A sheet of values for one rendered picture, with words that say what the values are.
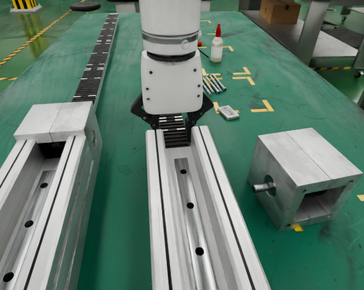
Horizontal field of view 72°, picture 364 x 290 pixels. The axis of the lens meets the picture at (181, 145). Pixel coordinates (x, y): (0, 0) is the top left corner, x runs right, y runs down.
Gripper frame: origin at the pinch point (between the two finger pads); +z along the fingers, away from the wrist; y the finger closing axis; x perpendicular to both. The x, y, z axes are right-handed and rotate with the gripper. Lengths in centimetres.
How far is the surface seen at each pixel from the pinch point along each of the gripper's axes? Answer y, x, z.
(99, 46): 20, -53, 0
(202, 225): -0.9, 22.4, -2.6
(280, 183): -11.8, 18.6, -4.0
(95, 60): 19.6, -40.4, -0.3
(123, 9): 19, -201, 15
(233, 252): -2.7, 27.4, -5.4
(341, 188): -19.4, 20.2, -3.7
